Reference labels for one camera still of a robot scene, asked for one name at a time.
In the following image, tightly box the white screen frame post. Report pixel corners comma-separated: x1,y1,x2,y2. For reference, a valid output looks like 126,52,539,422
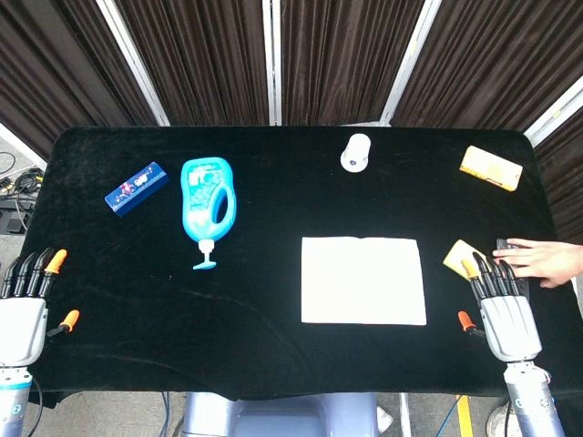
94,0,171,127
261,0,283,127
523,75,583,147
378,0,444,127

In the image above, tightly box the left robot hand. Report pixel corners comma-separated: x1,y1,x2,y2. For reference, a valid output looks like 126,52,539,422
0,248,81,368

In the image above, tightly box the black floor cable bundle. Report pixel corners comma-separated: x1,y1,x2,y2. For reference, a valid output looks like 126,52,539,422
0,152,46,215

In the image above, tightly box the teal detergent bottle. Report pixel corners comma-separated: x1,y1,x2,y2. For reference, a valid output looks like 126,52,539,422
179,157,238,271

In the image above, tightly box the blue floor cable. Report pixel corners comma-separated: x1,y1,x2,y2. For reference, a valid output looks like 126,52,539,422
159,391,174,437

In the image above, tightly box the person's bare hand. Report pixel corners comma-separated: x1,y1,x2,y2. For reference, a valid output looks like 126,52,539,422
493,238,583,290

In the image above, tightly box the white sneaker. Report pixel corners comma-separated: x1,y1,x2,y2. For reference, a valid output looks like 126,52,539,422
486,400,517,437

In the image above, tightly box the small yellow sponge block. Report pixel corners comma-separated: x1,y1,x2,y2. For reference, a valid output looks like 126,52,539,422
442,239,488,281

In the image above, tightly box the large yellow box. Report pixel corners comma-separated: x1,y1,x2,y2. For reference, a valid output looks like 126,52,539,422
458,145,524,194

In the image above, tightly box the black velvet tablecloth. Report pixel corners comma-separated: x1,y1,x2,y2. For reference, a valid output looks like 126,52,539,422
20,125,583,402

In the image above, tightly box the brown curtain panel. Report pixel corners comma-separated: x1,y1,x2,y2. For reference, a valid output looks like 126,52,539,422
113,0,271,127
0,0,159,160
279,0,427,127
532,116,583,261
390,0,583,134

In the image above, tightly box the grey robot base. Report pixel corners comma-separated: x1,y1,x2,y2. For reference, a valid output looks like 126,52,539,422
181,391,379,437

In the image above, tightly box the blue rectangular box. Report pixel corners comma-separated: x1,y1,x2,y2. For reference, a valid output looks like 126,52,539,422
104,161,170,219

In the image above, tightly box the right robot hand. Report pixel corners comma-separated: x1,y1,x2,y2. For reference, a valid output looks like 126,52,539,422
457,251,544,364

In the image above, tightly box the black floor power box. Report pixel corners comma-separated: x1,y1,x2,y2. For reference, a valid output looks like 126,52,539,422
0,199,34,236

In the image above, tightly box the white table leg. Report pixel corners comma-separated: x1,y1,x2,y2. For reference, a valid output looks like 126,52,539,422
399,391,413,437

